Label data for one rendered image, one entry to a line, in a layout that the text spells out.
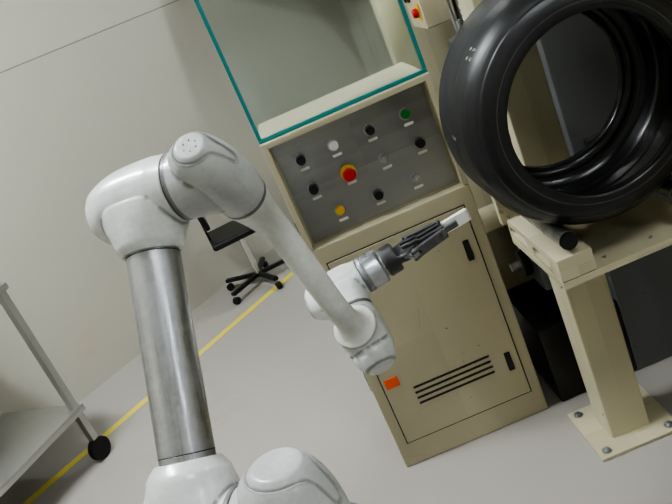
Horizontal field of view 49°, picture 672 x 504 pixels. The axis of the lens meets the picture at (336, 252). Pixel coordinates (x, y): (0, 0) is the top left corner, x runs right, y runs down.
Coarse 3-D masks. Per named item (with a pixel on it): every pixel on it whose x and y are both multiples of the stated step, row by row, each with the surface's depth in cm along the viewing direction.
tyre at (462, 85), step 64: (512, 0) 154; (576, 0) 151; (640, 0) 153; (448, 64) 171; (512, 64) 154; (640, 64) 185; (448, 128) 173; (640, 128) 188; (512, 192) 164; (576, 192) 190; (640, 192) 167
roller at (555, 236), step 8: (536, 224) 183; (544, 224) 179; (552, 224) 176; (544, 232) 179; (552, 232) 174; (560, 232) 171; (568, 232) 169; (552, 240) 176; (560, 240) 170; (568, 240) 169; (576, 240) 170; (568, 248) 170
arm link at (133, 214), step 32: (96, 192) 135; (128, 192) 131; (160, 192) 130; (96, 224) 135; (128, 224) 131; (160, 224) 131; (128, 256) 133; (160, 256) 132; (160, 288) 130; (160, 320) 129; (192, 320) 134; (160, 352) 128; (192, 352) 130; (160, 384) 127; (192, 384) 128; (160, 416) 126; (192, 416) 126; (160, 448) 126; (192, 448) 125; (160, 480) 122; (192, 480) 121; (224, 480) 124
